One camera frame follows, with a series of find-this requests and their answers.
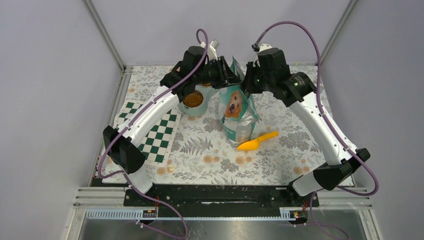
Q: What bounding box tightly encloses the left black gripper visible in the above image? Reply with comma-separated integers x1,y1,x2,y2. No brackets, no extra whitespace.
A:
194,56,242,90

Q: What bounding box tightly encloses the teal dog food bag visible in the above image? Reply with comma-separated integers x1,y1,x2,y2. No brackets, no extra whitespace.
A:
217,56,260,148

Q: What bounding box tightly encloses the yellow plastic scoop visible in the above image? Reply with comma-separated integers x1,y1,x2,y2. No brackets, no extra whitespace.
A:
236,131,279,151

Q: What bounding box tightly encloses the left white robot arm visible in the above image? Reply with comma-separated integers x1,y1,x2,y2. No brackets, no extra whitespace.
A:
100,46,242,206

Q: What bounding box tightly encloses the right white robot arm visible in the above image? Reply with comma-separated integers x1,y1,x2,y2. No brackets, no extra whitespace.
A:
242,43,371,206

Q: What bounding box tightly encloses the teal double pet bowl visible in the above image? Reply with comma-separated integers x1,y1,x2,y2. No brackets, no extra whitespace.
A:
177,84,219,118

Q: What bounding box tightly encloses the floral tablecloth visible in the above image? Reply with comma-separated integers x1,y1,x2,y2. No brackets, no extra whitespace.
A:
100,64,355,186

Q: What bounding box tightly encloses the green white checkered mat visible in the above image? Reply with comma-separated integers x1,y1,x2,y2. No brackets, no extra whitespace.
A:
113,100,181,167

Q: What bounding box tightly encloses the small cream round piece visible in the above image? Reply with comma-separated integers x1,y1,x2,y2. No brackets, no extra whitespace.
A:
167,164,175,173

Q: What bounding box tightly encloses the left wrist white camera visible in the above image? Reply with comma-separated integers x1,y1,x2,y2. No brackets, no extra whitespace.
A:
201,39,220,61

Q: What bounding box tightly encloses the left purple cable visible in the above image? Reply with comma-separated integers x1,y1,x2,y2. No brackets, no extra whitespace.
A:
96,28,190,240

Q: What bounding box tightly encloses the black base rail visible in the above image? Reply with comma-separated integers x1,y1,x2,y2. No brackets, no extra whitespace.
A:
123,183,321,219

